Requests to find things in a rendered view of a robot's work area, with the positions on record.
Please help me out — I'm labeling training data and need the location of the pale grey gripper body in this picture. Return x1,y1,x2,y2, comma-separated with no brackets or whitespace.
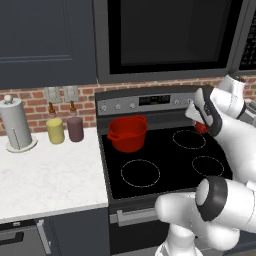
184,99,210,126

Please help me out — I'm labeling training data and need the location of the red bell pepper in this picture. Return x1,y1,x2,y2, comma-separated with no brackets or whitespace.
193,121,210,135

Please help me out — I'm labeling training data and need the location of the black stove with hob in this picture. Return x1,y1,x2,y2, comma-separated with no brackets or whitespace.
94,84,234,256

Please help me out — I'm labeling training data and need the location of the black and grey microwave oven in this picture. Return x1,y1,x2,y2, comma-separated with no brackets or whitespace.
92,0,256,84

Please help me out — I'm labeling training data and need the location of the purple bottle with brown top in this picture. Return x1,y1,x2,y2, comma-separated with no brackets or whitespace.
66,100,85,143

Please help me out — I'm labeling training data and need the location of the black oven door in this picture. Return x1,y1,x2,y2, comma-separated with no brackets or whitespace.
109,199,174,256

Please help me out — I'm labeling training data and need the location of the yellow bottle with brown top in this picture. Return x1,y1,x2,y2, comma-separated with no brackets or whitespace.
45,101,66,145

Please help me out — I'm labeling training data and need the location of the dark blue cupboard door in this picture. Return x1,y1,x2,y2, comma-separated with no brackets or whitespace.
0,0,98,90
42,208,111,256

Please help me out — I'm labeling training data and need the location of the dark blue lower cupboard door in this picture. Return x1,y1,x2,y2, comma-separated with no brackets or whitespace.
42,208,111,256

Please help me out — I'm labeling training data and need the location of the white paper towel holder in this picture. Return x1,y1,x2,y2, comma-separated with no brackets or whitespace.
0,94,38,154

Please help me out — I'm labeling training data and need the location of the grey drawer front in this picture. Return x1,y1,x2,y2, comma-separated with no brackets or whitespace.
0,219,44,256

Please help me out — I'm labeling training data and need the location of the red pot with handles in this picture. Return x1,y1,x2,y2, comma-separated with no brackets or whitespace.
106,114,149,154

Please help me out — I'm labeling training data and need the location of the silver oven door handle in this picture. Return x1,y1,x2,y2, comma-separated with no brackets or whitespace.
109,207,160,228

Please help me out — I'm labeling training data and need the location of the grey wall socket plate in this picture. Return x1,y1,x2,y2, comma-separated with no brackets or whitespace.
44,87,62,104
63,85,80,103

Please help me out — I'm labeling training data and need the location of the silver cupboard door handle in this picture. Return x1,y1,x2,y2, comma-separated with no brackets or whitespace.
35,219,53,255

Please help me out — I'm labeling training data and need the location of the black drawer handle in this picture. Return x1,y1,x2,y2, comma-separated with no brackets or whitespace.
0,231,25,247

